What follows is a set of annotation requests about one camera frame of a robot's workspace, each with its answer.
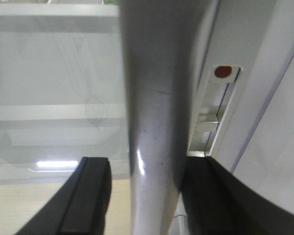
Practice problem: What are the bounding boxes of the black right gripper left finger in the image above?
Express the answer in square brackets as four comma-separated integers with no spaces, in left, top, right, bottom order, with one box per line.
[17,157,112,235]

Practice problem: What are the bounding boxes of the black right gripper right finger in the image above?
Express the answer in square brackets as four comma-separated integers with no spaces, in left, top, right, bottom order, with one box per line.
[181,157,294,235]

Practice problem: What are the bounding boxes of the silver metal door handle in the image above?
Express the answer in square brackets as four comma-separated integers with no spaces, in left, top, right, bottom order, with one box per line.
[120,0,219,235]

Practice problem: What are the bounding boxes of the door lock red indicator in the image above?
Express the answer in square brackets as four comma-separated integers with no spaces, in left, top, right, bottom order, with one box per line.
[209,65,241,84]

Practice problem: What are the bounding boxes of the white door frame post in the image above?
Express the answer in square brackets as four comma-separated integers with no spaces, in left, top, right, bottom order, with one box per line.
[189,0,294,172]

